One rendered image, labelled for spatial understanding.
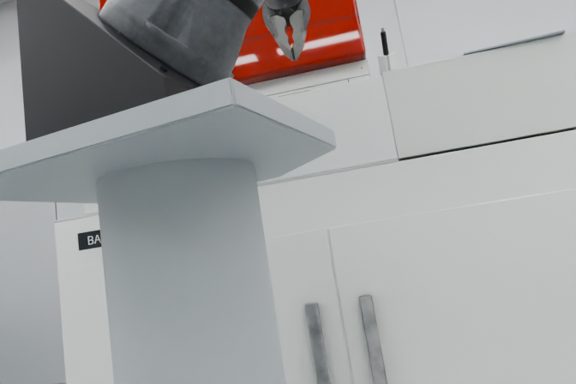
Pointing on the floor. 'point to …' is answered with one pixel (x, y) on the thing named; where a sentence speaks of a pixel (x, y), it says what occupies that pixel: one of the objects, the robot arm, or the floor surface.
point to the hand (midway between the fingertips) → (292, 51)
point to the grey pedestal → (179, 225)
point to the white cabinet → (395, 272)
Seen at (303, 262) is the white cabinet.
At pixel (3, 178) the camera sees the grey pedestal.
